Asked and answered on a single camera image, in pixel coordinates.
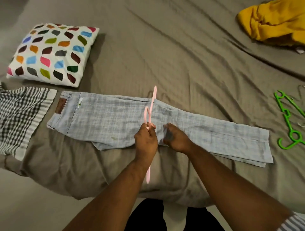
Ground person's right hand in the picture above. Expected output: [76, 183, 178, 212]
[162, 123, 196, 156]

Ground person's left hand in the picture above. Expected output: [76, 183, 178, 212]
[133, 122, 159, 166]

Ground grey garment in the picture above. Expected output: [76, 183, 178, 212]
[46, 90, 275, 168]

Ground pink plastic hanger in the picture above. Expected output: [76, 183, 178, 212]
[142, 85, 158, 185]

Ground pile of coloured plastic hangers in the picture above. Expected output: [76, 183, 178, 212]
[273, 86, 305, 151]

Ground pink and yellow garment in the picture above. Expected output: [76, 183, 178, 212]
[237, 0, 305, 48]

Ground person's left forearm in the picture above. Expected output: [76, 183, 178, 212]
[62, 157, 154, 231]

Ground person's right forearm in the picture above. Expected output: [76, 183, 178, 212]
[187, 143, 292, 231]

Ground person's black trousers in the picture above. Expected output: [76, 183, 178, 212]
[124, 198, 225, 231]

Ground bed with taupe sheet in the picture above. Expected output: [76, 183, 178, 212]
[0, 0, 305, 210]

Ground person's striped shirt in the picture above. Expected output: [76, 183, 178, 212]
[276, 211, 305, 231]

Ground grey checked towel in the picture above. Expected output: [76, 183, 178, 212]
[0, 86, 58, 162]

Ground colourful leaf print pillow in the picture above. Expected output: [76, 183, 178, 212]
[6, 23, 100, 89]

